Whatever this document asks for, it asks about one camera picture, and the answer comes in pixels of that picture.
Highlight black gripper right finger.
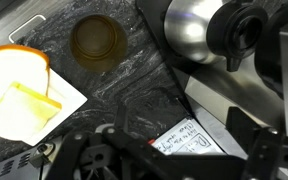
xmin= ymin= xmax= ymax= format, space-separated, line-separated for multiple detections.
xmin=226 ymin=107 xmax=286 ymax=180

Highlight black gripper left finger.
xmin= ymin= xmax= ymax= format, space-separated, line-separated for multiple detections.
xmin=45 ymin=101 xmax=171 ymax=180

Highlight stainless steel coffee maker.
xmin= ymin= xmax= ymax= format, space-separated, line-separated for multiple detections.
xmin=135 ymin=0 xmax=288 ymax=161

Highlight dark translucent brown cup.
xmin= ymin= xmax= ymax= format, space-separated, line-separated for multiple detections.
xmin=69 ymin=13 xmax=129 ymax=74

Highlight small handwritten whiteboard sign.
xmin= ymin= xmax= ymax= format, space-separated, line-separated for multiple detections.
xmin=152 ymin=116 xmax=226 ymax=156

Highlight white square plate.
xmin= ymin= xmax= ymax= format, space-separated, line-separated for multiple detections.
xmin=0 ymin=68 xmax=89 ymax=147

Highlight yellow toasted bread slice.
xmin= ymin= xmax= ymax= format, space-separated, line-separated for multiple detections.
xmin=0 ymin=81 xmax=63 ymax=142

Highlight steel carafe with black lid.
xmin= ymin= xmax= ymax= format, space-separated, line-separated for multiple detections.
xmin=163 ymin=0 xmax=269 ymax=73

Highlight white bread slice orange crust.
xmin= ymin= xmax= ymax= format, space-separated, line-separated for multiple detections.
xmin=0 ymin=44 xmax=51 ymax=113

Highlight white lower cabinet drawers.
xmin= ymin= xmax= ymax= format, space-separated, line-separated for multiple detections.
xmin=0 ymin=0 xmax=75 ymax=64

